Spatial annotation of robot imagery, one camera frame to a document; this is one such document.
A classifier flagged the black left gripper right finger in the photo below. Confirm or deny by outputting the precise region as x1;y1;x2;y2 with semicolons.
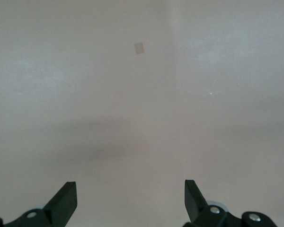
183;179;279;227

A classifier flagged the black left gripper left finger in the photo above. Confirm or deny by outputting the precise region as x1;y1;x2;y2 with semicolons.
0;181;78;227

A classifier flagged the brown tape patch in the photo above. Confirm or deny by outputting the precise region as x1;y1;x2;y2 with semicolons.
133;42;146;56

